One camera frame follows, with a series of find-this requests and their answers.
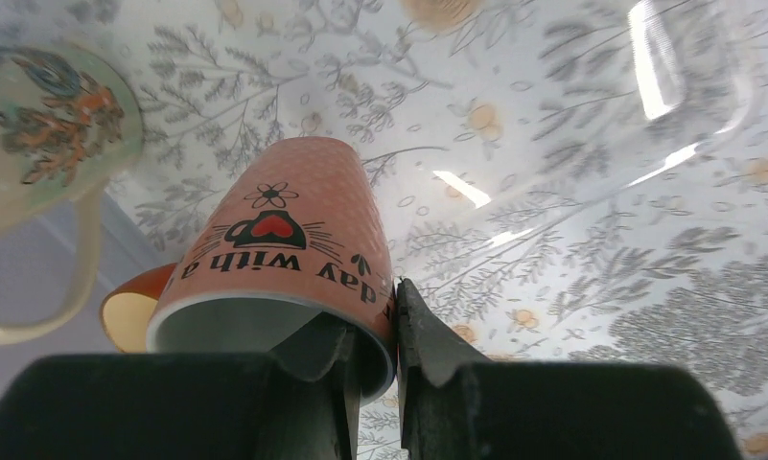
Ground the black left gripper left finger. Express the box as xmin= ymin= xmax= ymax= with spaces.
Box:
xmin=0 ymin=313 xmax=361 ymax=459

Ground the small orange cup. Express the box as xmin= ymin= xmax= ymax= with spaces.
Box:
xmin=100 ymin=263 xmax=175 ymax=354

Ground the cream ceramic mug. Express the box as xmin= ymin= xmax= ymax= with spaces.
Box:
xmin=0 ymin=44 xmax=145 ymax=346

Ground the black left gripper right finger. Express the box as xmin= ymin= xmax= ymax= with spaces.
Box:
xmin=396 ymin=279 xmax=740 ymax=459

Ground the salmon pink printed mug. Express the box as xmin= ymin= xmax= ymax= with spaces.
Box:
xmin=145 ymin=136 xmax=396 ymax=403

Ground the floral tablecloth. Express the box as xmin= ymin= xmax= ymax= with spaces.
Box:
xmin=0 ymin=1 xmax=768 ymax=459

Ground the clear plastic lid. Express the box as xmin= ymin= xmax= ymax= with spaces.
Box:
xmin=381 ymin=1 xmax=754 ymax=259

